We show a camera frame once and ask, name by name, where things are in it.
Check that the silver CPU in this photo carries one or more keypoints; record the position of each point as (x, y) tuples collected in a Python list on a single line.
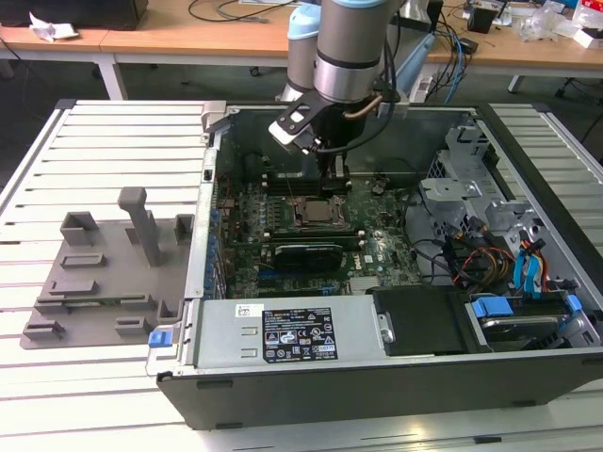
[(320, 212)]

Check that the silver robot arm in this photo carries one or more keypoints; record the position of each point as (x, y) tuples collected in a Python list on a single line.
[(348, 70)]

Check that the CPU socket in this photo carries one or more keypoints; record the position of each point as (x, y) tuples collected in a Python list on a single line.
[(296, 217)]

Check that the round coin cell battery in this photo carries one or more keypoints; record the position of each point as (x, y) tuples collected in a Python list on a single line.
[(377, 188)]

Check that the black RAM slot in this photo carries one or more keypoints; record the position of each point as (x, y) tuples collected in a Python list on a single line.
[(306, 232), (273, 179), (275, 189)]

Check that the white power strip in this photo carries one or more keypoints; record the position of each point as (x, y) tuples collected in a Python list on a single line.
[(420, 89)]

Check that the black caster wheel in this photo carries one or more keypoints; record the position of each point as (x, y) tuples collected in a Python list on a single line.
[(255, 70)]

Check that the dark RAM stick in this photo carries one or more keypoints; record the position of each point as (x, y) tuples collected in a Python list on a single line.
[(351, 241)]

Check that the green motherboard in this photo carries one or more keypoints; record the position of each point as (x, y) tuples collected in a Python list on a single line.
[(381, 235)]

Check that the metal drive cage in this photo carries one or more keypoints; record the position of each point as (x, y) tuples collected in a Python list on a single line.
[(447, 188)]

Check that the grey case latch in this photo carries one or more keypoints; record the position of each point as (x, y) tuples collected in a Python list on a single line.
[(212, 115)]

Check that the black graphics card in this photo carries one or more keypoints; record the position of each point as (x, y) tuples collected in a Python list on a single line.
[(308, 258)]

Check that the small silver heatsink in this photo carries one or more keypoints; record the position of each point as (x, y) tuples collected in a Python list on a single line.
[(365, 283)]

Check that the black adapter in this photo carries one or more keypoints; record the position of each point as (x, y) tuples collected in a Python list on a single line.
[(468, 45)]

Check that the long wooden desk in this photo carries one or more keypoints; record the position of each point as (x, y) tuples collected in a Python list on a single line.
[(188, 40)]

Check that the small black box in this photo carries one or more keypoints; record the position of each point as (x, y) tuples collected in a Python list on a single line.
[(481, 21)]

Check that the black plastic cover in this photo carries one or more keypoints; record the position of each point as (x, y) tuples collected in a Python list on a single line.
[(419, 320)]

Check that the black office chair base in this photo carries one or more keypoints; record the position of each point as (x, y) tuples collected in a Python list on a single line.
[(563, 89)]

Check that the clear plastic bags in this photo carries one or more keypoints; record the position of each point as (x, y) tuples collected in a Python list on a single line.
[(542, 23)]

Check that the grey power supply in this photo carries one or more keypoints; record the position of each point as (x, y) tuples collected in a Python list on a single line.
[(221, 339)]

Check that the grey parts rack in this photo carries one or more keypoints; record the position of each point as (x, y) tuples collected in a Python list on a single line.
[(122, 278)]

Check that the black PC case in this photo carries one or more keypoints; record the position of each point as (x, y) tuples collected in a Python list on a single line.
[(330, 395)]

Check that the silver hard disk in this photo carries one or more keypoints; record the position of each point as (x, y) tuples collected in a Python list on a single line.
[(518, 325)]

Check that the white and black box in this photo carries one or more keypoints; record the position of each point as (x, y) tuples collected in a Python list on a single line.
[(591, 37)]

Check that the blue case latch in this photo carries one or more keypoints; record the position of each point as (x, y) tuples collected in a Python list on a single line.
[(158, 340)]

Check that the red and white package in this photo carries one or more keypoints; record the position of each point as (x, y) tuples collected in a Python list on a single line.
[(591, 7)]

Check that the green RAM stick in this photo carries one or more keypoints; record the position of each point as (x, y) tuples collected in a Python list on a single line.
[(103, 302)]

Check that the large black box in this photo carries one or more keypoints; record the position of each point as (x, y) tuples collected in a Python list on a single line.
[(70, 11)]

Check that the small blue clip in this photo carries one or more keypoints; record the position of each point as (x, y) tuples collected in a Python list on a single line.
[(575, 304)]

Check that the crumpled white paper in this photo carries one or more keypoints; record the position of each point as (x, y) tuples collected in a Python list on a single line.
[(52, 30)]

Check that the short wooden desk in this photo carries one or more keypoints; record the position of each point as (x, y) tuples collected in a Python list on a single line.
[(19, 44)]

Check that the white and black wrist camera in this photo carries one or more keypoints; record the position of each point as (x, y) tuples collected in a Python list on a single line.
[(285, 136)]

